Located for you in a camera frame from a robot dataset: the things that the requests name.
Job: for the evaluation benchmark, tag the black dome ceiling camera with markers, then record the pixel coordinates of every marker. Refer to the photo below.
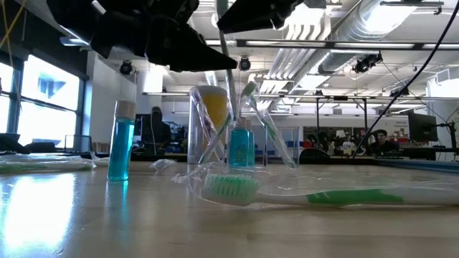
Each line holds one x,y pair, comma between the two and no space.
125,67
244,64

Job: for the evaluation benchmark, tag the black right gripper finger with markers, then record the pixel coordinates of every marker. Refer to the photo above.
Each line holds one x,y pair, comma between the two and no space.
254,16

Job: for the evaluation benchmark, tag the clear acrylic organizer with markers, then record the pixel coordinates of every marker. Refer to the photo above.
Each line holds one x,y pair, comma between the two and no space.
265,150

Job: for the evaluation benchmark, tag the black computer monitor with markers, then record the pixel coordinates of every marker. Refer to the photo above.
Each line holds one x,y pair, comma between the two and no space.
422,127

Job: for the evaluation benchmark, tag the black ceiling-mounted camera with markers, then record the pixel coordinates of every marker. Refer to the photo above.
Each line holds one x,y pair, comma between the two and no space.
399,92
367,62

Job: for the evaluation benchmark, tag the purple white toothbrush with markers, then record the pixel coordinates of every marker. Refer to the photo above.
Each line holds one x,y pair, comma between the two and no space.
208,127

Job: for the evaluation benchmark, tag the large window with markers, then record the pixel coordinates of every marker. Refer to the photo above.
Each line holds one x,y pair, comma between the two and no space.
46,107

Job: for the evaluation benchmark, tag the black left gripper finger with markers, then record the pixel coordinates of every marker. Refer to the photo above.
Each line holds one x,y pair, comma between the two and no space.
190,50

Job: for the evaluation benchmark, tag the long ceiling light strip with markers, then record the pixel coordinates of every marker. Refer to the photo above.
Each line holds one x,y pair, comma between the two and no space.
373,45

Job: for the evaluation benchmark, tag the person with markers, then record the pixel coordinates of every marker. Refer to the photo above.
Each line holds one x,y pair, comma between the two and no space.
382,143
156,130

